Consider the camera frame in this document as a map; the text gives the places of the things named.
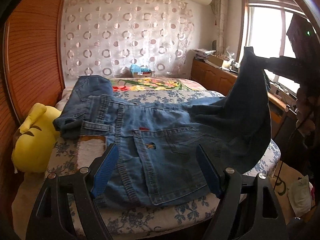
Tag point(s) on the circle patterned curtain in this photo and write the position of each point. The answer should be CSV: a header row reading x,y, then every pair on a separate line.
x,y
107,37

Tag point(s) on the blue denim jeans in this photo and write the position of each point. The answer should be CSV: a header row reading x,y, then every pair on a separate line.
x,y
157,142

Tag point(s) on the yellow plush toy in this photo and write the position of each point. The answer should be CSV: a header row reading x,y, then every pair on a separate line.
x,y
35,139

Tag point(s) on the person right hand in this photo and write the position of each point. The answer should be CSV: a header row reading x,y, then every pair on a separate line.
x,y
305,105

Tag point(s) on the floral bed quilt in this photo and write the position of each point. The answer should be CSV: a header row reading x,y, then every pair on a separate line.
x,y
154,83

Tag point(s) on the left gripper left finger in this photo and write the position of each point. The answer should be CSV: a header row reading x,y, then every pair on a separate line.
x,y
51,217

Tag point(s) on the wooden wardrobe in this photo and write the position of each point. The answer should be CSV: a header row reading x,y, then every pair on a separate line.
x,y
31,71

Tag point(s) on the beige side curtain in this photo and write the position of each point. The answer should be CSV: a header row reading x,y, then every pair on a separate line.
x,y
221,9

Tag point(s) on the blue white floral blanket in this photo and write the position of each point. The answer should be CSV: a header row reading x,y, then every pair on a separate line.
x,y
142,222

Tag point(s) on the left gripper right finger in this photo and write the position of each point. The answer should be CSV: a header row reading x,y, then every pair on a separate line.
x,y
248,207

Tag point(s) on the cardboard box on bed head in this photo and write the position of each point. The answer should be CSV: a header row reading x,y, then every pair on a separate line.
x,y
140,71

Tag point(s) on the open cardboard box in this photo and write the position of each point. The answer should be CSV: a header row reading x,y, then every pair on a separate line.
x,y
220,61

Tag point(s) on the window with wooden frame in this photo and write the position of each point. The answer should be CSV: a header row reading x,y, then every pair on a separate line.
x,y
266,24

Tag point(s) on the wooden side cabinet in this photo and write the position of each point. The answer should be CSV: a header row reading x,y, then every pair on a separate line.
x,y
282,106

